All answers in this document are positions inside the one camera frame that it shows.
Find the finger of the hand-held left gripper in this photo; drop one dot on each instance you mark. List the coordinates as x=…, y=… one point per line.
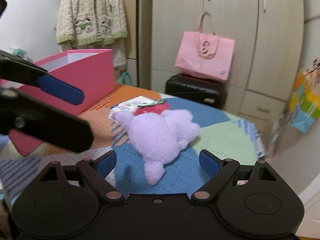
x=61, y=92
x=50, y=125

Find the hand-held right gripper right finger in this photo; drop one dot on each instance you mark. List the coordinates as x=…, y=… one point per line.
x=208, y=162

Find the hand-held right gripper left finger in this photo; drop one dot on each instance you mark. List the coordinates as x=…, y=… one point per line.
x=107, y=163

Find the pink cardboard box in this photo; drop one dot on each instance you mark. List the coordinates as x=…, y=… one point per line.
x=92, y=80

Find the purple plush toy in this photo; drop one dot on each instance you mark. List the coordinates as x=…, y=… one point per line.
x=160, y=137

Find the colourful patchwork blanket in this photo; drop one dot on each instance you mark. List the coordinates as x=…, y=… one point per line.
x=220, y=135

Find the white printed packet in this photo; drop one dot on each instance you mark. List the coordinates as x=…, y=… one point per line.
x=127, y=105

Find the red strawberry plush toy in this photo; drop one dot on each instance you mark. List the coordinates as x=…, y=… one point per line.
x=155, y=108

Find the black case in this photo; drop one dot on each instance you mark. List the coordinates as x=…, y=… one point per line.
x=192, y=90

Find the cream knitted cardigan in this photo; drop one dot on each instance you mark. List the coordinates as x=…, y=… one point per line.
x=82, y=10

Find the pink paper bag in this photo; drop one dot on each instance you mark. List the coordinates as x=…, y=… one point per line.
x=202, y=55

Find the colourful gift bag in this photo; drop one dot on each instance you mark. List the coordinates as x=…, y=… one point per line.
x=305, y=105

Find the beige wardrobe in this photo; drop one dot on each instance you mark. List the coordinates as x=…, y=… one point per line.
x=250, y=30

